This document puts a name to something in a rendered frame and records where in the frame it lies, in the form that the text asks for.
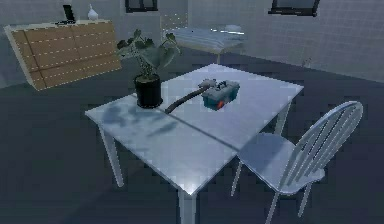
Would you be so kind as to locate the white spindle-back chair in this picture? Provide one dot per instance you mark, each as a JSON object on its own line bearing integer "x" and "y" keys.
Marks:
{"x": 266, "y": 160}

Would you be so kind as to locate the white bed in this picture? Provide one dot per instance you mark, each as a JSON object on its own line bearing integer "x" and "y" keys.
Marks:
{"x": 206, "y": 38}

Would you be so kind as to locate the white vase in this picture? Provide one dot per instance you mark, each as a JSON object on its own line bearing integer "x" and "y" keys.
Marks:
{"x": 92, "y": 14}

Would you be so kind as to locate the white square table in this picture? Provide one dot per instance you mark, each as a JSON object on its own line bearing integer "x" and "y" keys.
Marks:
{"x": 200, "y": 146}

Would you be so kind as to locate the wooden chest of drawers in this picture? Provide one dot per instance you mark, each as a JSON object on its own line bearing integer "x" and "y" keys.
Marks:
{"x": 66, "y": 50}

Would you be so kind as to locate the black phone on stand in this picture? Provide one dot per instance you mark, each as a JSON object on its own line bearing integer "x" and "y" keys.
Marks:
{"x": 68, "y": 14}

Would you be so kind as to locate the green plant in black pot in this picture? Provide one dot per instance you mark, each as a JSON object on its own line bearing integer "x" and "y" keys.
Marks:
{"x": 148, "y": 90}

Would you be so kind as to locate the black framed window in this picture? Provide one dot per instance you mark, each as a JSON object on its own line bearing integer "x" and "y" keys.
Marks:
{"x": 141, "y": 4}
{"x": 294, "y": 6}

